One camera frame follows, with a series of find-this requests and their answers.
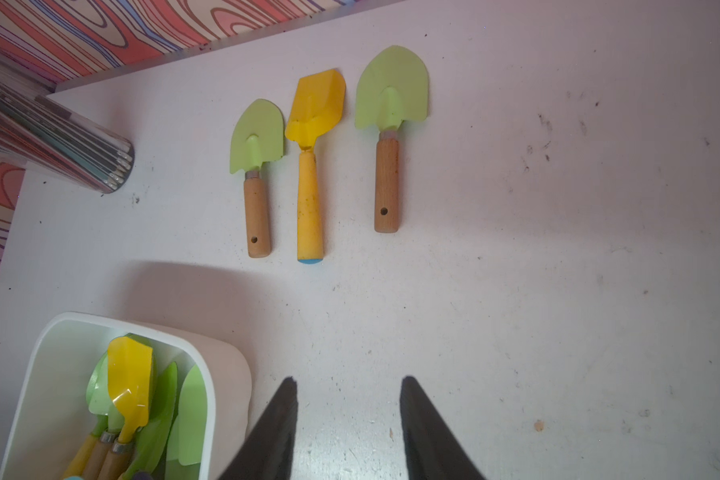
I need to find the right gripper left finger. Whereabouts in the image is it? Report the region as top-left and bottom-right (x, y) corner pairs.
(219, 377), (298, 480)

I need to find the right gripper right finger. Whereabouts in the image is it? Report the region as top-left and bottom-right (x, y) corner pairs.
(400, 376), (485, 480)

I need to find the green shovel wooden handle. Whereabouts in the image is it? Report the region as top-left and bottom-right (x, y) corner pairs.
(354, 45), (429, 233)
(229, 99), (284, 259)

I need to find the yellow plastic shovel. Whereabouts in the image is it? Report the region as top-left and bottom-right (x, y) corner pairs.
(285, 69), (346, 264)

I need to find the green shovel right in box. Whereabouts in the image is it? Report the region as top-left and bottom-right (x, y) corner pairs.
(165, 365), (208, 480)

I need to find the green shovel in box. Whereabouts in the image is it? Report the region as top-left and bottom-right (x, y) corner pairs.
(81, 353), (119, 479)
(120, 362), (178, 479)
(165, 365), (208, 480)

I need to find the green shovel in box front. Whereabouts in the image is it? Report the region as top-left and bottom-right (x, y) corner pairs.
(120, 362), (178, 479)

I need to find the yellow shovel in box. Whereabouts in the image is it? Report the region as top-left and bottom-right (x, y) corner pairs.
(59, 335), (155, 480)

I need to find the green shovel left in box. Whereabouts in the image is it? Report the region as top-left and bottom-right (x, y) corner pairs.
(81, 353), (119, 479)

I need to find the white plastic storage box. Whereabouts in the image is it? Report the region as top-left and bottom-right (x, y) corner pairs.
(0, 312), (252, 479)

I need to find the clear cup of pens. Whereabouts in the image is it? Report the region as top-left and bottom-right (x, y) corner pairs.
(0, 59), (135, 194)

